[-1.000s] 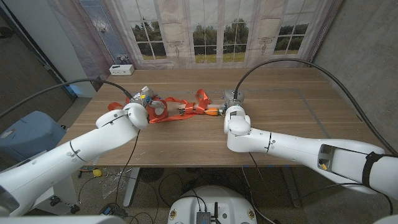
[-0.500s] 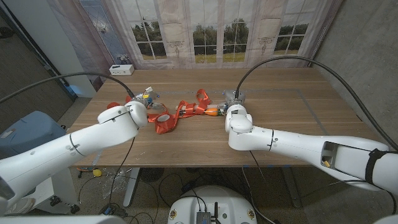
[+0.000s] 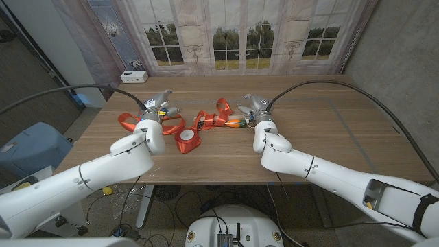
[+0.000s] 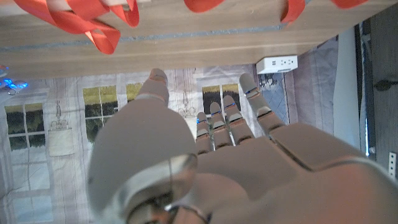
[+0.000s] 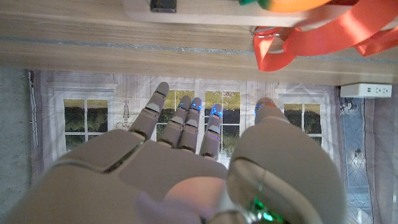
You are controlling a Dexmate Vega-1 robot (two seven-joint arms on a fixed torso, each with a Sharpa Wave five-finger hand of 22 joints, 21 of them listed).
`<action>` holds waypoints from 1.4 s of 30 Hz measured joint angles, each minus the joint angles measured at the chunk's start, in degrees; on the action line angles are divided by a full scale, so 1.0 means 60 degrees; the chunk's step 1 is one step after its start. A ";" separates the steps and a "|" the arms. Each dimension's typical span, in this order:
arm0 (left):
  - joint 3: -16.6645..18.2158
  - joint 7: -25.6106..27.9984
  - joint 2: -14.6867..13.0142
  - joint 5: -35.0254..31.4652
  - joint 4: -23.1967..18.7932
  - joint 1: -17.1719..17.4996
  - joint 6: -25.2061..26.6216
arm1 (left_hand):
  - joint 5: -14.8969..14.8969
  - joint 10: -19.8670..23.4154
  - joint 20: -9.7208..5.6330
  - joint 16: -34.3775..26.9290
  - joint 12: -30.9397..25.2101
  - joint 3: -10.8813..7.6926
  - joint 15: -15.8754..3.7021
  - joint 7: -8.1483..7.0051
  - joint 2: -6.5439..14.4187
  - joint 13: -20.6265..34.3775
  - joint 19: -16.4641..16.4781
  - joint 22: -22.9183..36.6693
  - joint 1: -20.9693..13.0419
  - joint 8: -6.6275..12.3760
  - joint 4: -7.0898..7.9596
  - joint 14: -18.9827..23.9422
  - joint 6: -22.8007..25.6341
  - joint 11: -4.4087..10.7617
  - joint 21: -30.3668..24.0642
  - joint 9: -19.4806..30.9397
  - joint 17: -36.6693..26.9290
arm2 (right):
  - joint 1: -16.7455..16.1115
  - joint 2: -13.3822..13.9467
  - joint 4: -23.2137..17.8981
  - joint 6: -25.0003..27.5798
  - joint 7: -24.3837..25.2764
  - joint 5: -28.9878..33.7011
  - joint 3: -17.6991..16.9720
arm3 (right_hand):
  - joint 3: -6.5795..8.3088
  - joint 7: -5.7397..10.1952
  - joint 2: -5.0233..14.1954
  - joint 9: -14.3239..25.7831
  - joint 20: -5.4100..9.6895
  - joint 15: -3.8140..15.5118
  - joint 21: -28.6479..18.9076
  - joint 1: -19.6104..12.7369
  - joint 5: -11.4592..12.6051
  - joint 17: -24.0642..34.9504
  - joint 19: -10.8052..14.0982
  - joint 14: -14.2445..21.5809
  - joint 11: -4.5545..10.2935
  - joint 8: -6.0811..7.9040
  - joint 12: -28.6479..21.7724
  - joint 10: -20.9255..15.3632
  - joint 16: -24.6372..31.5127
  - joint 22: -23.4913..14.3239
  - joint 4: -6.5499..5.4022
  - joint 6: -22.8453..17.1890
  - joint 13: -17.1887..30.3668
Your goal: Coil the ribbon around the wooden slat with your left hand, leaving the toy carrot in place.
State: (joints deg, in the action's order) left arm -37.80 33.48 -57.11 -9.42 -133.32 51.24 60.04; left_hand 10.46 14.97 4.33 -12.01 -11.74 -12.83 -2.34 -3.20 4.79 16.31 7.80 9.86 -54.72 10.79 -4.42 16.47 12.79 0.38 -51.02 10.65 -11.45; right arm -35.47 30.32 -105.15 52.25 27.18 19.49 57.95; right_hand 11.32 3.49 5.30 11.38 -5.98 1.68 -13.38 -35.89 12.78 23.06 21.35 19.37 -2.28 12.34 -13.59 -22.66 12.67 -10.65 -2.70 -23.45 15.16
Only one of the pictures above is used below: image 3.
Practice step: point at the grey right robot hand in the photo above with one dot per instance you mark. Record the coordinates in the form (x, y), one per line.
(260, 106)

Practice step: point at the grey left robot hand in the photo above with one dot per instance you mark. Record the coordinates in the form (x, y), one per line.
(157, 108)

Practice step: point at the orange ribbon with roll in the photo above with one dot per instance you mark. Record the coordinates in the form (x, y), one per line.
(187, 145)

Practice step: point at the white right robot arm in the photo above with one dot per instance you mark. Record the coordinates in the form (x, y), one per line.
(326, 171)

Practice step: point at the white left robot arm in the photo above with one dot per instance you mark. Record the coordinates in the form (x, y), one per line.
(85, 182)

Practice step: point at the orange toy carrot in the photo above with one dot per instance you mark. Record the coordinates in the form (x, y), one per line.
(234, 123)

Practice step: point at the white power strip box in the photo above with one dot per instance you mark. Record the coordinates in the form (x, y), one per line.
(133, 77)

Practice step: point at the printed window backdrop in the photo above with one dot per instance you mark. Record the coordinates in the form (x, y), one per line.
(291, 34)

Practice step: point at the bluish printed backdrop panel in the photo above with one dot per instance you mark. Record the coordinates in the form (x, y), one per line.
(113, 34)

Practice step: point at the small yellow ball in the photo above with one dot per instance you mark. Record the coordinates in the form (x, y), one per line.
(107, 190)

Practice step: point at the metal table leg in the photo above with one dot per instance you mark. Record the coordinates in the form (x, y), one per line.
(144, 206)
(324, 212)

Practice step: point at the clear plastic wrap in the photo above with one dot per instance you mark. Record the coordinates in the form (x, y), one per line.
(127, 204)

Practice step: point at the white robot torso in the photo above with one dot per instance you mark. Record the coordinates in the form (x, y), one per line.
(260, 226)

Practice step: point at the blue plastic bin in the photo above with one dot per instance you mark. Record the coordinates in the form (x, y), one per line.
(34, 147)

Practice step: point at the grey box with antenna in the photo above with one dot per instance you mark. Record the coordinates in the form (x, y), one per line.
(224, 240)

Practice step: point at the black yellow foot pedal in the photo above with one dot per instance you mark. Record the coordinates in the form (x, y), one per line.
(24, 185)

